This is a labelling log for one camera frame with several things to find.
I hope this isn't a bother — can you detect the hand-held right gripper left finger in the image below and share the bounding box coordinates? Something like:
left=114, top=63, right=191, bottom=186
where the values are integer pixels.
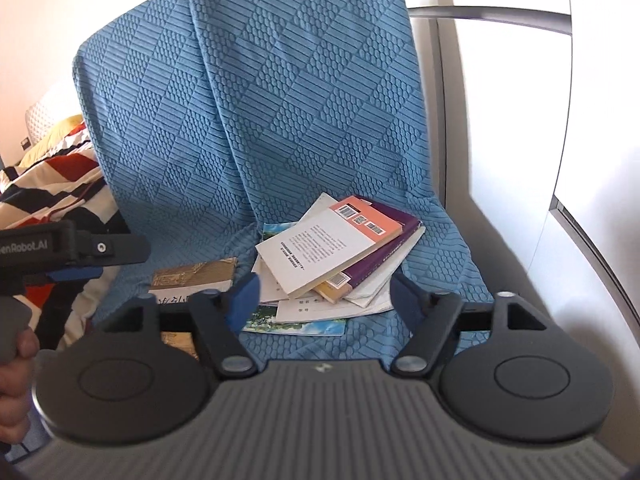
left=102, top=274, right=261, bottom=380

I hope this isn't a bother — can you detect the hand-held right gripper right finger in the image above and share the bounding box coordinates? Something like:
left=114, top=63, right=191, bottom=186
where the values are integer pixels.
left=390, top=273, right=551, bottom=377

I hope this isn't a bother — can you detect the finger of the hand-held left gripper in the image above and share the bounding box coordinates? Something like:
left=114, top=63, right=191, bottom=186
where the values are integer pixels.
left=47, top=261, right=121, bottom=286
left=75, top=232, right=152, bottom=267

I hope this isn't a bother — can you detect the landscape photo booklet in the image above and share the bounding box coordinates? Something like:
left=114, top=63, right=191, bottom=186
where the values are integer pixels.
left=242, top=221, right=347, bottom=336

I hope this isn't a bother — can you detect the purple book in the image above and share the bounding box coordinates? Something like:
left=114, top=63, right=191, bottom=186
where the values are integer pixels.
left=345, top=199, right=426, bottom=291

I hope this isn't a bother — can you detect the white paperback book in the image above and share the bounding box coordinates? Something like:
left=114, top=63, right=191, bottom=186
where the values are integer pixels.
left=255, top=207, right=374, bottom=299

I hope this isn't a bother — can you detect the person's left hand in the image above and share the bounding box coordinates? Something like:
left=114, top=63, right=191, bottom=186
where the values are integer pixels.
left=0, top=332, right=42, bottom=444

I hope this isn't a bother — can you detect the white softcover book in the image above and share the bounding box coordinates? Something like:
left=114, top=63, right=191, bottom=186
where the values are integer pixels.
left=345, top=230, right=427, bottom=309

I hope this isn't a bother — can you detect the gold brown book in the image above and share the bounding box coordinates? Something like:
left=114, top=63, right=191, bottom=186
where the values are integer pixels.
left=147, top=257, right=239, bottom=361

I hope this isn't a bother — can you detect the striped blanket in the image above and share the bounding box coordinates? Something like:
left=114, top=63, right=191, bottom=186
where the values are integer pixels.
left=0, top=130, right=132, bottom=354

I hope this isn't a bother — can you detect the yellow book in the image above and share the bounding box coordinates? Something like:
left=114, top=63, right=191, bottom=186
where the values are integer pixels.
left=314, top=271, right=353, bottom=305

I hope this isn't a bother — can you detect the white thin booklet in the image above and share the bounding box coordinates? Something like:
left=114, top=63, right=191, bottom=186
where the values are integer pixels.
left=252, top=257, right=397, bottom=325

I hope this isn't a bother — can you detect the yellow pillow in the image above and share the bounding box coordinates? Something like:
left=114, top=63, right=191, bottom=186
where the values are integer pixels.
left=25, top=114, right=86, bottom=157

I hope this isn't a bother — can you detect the white textured pillow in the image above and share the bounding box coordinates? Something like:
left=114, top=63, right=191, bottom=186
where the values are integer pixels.
left=25, top=94, right=59, bottom=141

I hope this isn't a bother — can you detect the blue textured sofa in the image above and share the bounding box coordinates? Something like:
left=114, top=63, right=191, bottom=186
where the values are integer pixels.
left=72, top=0, right=493, bottom=361

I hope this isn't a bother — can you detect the red cable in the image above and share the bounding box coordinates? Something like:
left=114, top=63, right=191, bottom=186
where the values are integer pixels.
left=47, top=179, right=109, bottom=222

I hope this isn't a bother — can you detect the grey metal rail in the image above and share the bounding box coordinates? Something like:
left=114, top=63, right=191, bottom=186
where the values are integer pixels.
left=409, top=5, right=572, bottom=36

